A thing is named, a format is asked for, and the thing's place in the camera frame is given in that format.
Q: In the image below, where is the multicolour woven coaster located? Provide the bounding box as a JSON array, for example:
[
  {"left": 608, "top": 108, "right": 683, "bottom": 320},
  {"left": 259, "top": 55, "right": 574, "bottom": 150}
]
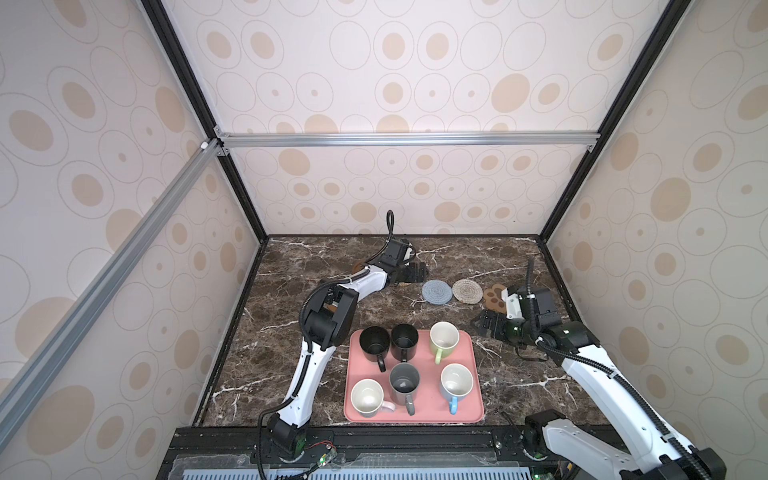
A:
[{"left": 452, "top": 279, "right": 483, "bottom": 305}]

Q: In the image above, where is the green mug white inside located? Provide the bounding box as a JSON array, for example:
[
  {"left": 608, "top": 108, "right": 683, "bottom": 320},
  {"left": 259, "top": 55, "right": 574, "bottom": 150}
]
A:
[{"left": 429, "top": 321, "right": 460, "bottom": 365}]

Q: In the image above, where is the grey mug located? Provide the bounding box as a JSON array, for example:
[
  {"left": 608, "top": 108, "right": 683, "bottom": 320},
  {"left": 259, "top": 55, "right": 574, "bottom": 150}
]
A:
[{"left": 389, "top": 362, "right": 420, "bottom": 416}]

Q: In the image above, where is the horizontal aluminium frame bar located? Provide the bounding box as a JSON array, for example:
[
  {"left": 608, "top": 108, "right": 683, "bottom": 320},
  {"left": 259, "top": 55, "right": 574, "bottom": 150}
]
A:
[{"left": 220, "top": 130, "right": 600, "bottom": 148}]

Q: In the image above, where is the white mug blue handle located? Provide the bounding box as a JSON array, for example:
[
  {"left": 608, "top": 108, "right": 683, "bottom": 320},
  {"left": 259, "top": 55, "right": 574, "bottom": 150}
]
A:
[{"left": 440, "top": 363, "right": 474, "bottom": 415}]

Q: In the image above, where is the black mug left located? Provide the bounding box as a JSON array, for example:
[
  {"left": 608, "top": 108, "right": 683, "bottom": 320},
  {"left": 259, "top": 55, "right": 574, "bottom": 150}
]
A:
[{"left": 359, "top": 326, "right": 391, "bottom": 372}]

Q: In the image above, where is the white mug pink handle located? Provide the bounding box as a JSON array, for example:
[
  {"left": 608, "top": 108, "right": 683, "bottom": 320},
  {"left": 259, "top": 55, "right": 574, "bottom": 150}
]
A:
[{"left": 349, "top": 378, "right": 397, "bottom": 418}]

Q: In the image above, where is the blue woven coaster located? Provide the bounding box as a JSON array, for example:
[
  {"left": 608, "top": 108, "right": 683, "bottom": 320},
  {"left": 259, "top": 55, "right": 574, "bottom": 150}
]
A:
[{"left": 422, "top": 280, "right": 453, "bottom": 305}]

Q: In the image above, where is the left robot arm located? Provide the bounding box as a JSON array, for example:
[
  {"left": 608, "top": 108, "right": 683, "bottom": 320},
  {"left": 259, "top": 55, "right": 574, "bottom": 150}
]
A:
[{"left": 257, "top": 210, "right": 428, "bottom": 459}]

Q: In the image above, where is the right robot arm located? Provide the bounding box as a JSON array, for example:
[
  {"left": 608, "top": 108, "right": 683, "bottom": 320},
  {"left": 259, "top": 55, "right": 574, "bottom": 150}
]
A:
[{"left": 473, "top": 258, "right": 727, "bottom": 479}]

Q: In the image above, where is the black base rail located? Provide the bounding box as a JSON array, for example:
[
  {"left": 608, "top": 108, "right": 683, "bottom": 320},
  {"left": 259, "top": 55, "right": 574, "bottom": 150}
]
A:
[{"left": 157, "top": 425, "right": 589, "bottom": 479}]

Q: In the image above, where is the black mug right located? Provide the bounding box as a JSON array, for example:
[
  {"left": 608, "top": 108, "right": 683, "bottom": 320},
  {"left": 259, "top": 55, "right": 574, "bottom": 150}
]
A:
[{"left": 390, "top": 324, "right": 419, "bottom": 362}]

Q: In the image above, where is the cork paw coaster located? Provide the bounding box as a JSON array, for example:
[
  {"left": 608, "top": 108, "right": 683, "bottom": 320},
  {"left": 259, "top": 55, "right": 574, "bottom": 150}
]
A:
[{"left": 483, "top": 284, "right": 507, "bottom": 314}]

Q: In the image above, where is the pink plastic tray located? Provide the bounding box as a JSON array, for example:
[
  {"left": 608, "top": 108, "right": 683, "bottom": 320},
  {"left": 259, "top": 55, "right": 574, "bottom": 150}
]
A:
[{"left": 344, "top": 329, "right": 485, "bottom": 424}]

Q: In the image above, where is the left aluminium frame bar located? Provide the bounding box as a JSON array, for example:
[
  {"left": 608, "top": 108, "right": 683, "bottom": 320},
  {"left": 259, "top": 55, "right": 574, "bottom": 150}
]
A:
[{"left": 1, "top": 138, "right": 222, "bottom": 448}]

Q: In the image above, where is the black mug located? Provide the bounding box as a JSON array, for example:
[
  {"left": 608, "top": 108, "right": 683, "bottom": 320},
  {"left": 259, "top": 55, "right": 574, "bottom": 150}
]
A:
[
  {"left": 390, "top": 324, "right": 419, "bottom": 362},
  {"left": 359, "top": 326, "right": 391, "bottom": 372}
]

